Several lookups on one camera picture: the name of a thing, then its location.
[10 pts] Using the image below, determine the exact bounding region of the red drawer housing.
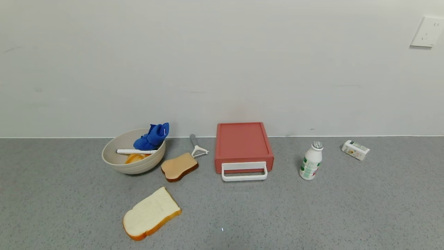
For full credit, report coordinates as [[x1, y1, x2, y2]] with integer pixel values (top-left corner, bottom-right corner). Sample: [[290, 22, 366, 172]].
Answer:
[[215, 122, 274, 162]]

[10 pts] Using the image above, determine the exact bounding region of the brown toast slice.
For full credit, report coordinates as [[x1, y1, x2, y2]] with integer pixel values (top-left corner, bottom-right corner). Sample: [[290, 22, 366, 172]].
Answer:
[[161, 153, 199, 182]]

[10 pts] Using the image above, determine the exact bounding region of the blue cloth toy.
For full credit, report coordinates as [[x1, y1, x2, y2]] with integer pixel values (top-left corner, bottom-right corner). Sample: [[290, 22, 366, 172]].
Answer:
[[133, 122, 170, 151]]

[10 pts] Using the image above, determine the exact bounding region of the white pen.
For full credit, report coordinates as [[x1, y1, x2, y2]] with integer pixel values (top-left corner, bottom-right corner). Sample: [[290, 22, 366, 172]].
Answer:
[[117, 149, 157, 155]]

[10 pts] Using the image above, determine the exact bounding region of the beige ribbed bowl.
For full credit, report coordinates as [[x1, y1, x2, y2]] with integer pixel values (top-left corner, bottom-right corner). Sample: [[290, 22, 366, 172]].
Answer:
[[102, 128, 166, 175]]

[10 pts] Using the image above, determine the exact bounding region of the orange round food piece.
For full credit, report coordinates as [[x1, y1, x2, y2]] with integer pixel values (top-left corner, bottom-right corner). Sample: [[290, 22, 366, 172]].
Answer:
[[125, 153, 151, 164]]

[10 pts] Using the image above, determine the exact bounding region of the white drink bottle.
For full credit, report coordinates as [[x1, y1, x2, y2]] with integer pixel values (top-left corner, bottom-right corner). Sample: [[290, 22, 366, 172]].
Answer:
[[299, 141, 324, 180]]

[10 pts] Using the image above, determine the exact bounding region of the white bread slice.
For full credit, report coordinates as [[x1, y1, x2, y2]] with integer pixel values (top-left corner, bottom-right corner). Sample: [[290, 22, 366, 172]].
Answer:
[[123, 187, 182, 241]]

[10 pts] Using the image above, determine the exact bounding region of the small white carton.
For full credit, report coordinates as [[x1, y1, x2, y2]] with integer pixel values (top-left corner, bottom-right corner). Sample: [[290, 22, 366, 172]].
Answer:
[[342, 140, 370, 161]]

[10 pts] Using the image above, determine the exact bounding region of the grey handled white peeler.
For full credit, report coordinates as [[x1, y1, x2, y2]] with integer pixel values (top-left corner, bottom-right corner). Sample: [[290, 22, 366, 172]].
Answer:
[[190, 134, 209, 158]]

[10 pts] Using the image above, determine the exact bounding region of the white wall socket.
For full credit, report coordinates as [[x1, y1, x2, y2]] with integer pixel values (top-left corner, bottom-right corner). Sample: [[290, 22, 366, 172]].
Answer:
[[410, 16, 444, 48]]

